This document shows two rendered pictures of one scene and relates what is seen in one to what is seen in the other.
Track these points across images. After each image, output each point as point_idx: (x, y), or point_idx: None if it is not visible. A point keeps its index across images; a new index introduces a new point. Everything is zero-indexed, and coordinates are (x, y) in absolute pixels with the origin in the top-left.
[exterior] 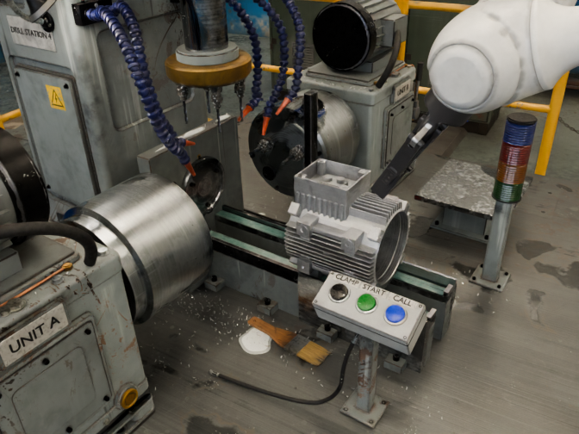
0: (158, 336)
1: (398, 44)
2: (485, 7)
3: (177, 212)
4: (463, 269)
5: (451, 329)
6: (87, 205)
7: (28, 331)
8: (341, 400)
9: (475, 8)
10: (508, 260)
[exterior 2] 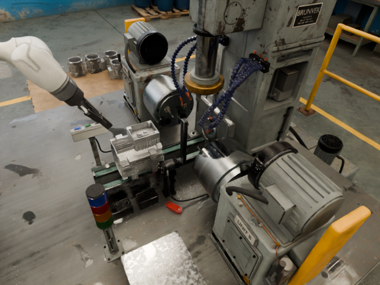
0: (169, 133)
1: (238, 189)
2: (28, 37)
3: (156, 95)
4: (129, 245)
5: None
6: (165, 76)
7: (124, 68)
8: (106, 162)
9: (34, 39)
10: (117, 274)
